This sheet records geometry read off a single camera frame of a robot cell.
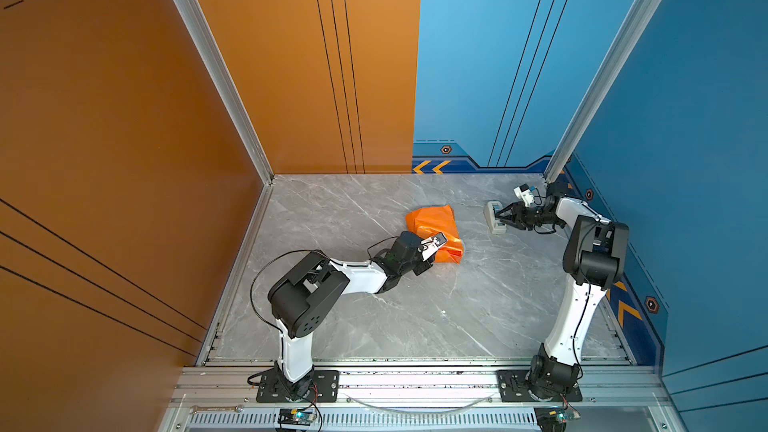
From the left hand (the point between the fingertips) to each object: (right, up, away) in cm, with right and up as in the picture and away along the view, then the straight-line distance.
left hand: (429, 244), depth 93 cm
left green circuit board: (-34, -38, -22) cm, 56 cm away
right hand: (+25, +8, +8) cm, 28 cm away
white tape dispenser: (+24, +5, +9) cm, 26 cm away
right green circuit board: (+26, -38, -23) cm, 51 cm away
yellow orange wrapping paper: (+2, +7, +4) cm, 8 cm away
